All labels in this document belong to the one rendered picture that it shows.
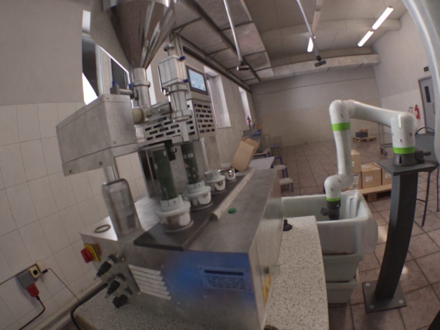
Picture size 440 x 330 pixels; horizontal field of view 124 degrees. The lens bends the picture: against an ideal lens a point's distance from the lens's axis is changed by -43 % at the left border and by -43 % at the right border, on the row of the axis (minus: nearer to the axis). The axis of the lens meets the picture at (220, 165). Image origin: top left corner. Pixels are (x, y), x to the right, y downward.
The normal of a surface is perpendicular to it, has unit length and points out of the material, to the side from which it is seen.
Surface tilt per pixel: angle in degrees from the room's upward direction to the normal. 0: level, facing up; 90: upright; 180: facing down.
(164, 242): 0
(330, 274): 96
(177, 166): 90
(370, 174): 90
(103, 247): 90
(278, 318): 0
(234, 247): 0
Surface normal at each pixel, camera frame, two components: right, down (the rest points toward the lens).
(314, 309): -0.19, -0.97
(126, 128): 0.92, -0.13
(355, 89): -0.33, 0.20
